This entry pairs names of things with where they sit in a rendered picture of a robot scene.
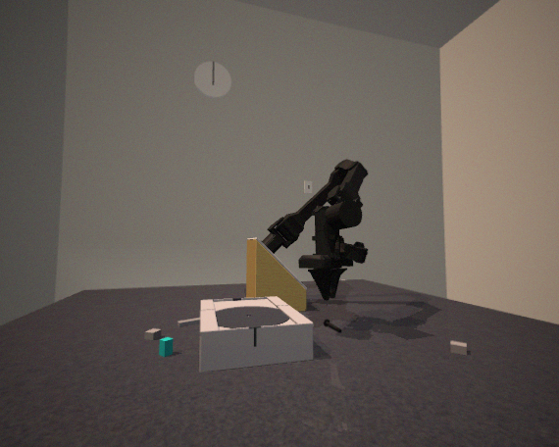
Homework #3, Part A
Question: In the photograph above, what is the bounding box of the dark grey round disc with small centre hole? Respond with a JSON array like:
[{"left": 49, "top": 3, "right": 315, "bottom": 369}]
[{"left": 215, "top": 306, "right": 290, "bottom": 328}]

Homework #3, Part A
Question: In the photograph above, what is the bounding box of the dark steel pin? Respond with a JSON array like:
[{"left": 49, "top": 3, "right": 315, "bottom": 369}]
[{"left": 324, "top": 319, "right": 341, "bottom": 333}]

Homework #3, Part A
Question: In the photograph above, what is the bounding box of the small teal block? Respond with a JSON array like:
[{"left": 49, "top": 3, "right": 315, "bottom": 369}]
[{"left": 159, "top": 337, "right": 173, "bottom": 357}]

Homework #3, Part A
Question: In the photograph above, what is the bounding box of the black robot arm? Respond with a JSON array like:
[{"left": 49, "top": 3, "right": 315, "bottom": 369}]
[{"left": 262, "top": 159, "right": 368, "bottom": 264}]

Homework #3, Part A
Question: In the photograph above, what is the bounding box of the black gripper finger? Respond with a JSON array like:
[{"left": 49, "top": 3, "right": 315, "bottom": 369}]
[
  {"left": 308, "top": 269, "right": 336, "bottom": 300},
  {"left": 330, "top": 268, "right": 347, "bottom": 298}
]

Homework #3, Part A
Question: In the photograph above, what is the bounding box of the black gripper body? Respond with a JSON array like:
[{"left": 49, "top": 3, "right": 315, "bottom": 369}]
[{"left": 299, "top": 230, "right": 353, "bottom": 270}]

